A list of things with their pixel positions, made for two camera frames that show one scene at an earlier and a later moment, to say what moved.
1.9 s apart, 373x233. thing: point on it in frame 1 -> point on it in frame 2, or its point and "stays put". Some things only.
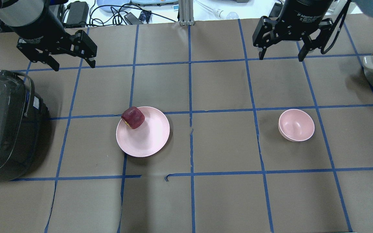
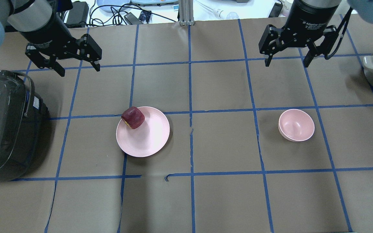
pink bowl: [296, 125] stays put
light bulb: [220, 13] stays put
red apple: [133, 117] stays put
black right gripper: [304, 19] -> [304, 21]
